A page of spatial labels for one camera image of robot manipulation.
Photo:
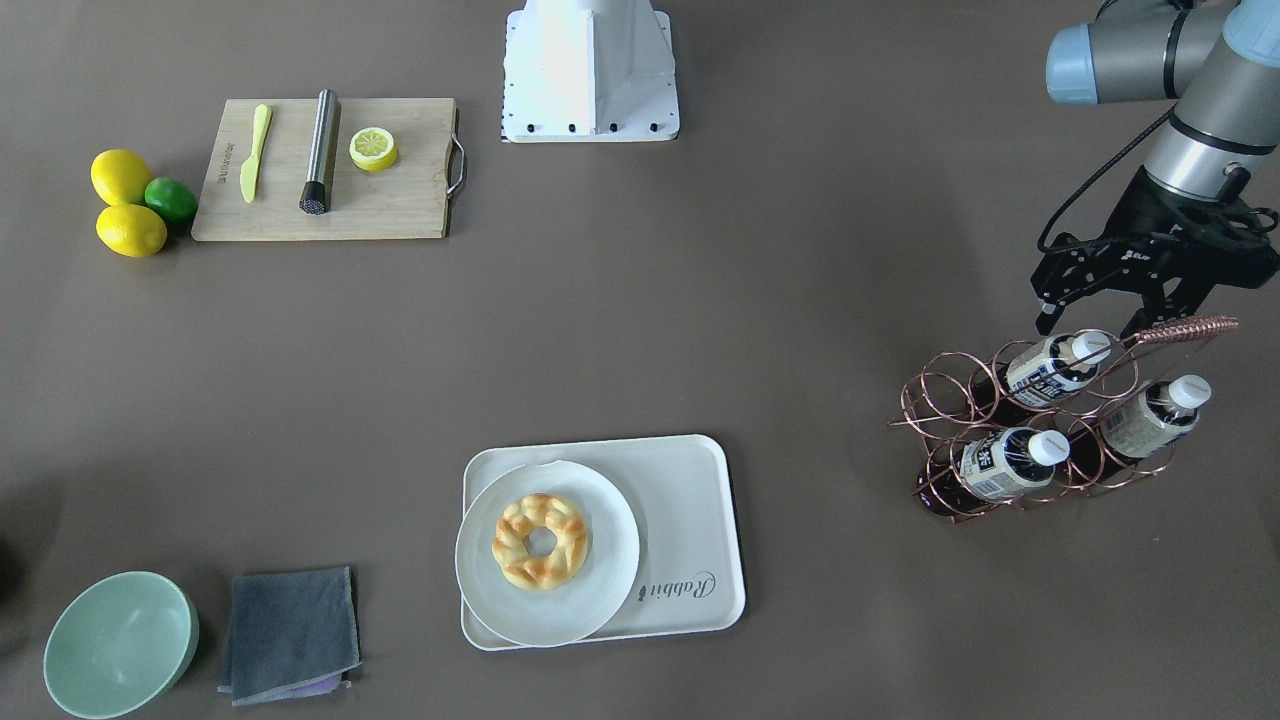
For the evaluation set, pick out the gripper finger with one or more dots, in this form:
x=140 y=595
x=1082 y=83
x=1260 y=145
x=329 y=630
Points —
x=1051 y=309
x=1165 y=316

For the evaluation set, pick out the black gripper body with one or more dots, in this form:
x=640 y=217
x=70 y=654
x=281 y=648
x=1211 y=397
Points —
x=1150 y=213

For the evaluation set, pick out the tea bottle white cap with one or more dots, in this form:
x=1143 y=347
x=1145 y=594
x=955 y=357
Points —
x=1040 y=377

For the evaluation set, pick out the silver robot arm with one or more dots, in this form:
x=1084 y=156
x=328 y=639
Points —
x=1217 y=65

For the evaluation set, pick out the white serving tray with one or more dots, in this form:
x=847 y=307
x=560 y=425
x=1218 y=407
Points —
x=689 y=576

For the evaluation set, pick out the white round plate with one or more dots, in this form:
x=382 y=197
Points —
x=579 y=607

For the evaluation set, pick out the wooden cutting board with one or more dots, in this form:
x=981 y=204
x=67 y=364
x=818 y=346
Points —
x=408 y=201

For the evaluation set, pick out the half lemon slice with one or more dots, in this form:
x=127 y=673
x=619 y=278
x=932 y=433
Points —
x=373 y=149

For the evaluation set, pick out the steel muddler rod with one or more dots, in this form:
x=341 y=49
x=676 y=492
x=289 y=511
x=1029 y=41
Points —
x=315 y=195

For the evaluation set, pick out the yellow plastic knife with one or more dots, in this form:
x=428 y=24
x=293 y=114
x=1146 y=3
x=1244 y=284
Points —
x=249 y=172

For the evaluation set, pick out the grey folded cloth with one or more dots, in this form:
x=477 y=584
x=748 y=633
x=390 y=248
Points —
x=290 y=635

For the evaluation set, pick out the green lime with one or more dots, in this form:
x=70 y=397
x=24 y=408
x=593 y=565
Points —
x=171 y=199

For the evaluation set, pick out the whole yellow lemon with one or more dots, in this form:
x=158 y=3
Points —
x=120 y=177

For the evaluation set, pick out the mint green bowl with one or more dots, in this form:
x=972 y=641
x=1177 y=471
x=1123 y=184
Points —
x=121 y=643

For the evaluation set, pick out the copper wire bottle rack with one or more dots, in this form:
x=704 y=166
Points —
x=937 y=405

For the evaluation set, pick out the braided ring pastry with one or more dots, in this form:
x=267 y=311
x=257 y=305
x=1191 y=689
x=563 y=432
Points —
x=541 y=542

